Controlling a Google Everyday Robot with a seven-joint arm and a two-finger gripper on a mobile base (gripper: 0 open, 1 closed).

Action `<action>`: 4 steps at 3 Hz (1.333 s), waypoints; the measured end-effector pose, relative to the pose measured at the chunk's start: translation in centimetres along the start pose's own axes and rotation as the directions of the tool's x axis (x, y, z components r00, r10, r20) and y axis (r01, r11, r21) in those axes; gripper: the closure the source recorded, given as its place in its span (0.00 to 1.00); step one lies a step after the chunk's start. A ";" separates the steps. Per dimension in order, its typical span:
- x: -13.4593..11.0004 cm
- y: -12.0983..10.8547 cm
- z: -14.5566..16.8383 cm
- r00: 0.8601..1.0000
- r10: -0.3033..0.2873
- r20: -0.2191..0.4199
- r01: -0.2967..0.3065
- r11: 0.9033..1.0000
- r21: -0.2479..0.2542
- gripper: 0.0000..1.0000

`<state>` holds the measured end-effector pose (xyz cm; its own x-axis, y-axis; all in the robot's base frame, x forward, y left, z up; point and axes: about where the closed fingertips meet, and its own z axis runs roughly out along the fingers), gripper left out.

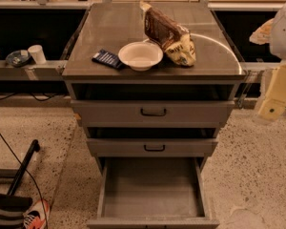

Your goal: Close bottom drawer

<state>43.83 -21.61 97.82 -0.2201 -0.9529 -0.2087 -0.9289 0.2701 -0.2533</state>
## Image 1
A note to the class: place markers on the blue patterned bowl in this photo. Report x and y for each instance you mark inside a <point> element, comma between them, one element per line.
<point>18,58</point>

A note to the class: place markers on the dark striped trouser leg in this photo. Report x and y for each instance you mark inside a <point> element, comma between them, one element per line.
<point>12,209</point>

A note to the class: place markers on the orange white sneaker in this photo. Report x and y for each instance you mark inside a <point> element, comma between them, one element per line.
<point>38,215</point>

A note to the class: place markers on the grey drawer cabinet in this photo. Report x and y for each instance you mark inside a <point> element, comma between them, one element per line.
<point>215,76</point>

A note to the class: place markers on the dark blue snack packet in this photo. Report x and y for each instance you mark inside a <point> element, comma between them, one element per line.
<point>108,59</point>

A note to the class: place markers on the white paper bowl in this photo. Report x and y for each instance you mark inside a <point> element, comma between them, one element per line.
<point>140,56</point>

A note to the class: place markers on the grey top drawer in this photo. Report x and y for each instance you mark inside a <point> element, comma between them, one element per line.
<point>151,114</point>

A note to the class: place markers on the grey drawer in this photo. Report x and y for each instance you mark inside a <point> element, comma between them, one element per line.
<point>151,114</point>
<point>152,193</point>
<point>147,147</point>

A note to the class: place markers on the white paper cup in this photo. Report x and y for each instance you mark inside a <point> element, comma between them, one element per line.
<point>36,51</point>

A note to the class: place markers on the grey middle drawer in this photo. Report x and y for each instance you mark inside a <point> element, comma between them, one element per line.
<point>147,147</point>

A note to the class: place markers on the grey metal shelf rail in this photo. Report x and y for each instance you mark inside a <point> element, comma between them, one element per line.
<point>51,71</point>

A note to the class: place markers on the black metal stand leg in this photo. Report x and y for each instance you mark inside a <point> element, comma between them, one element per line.
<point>17,174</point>

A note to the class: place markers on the grey bottom drawer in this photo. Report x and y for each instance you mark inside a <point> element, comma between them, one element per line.
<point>152,193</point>

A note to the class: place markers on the bagged bread loaf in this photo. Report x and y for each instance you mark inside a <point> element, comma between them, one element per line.
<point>172,38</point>

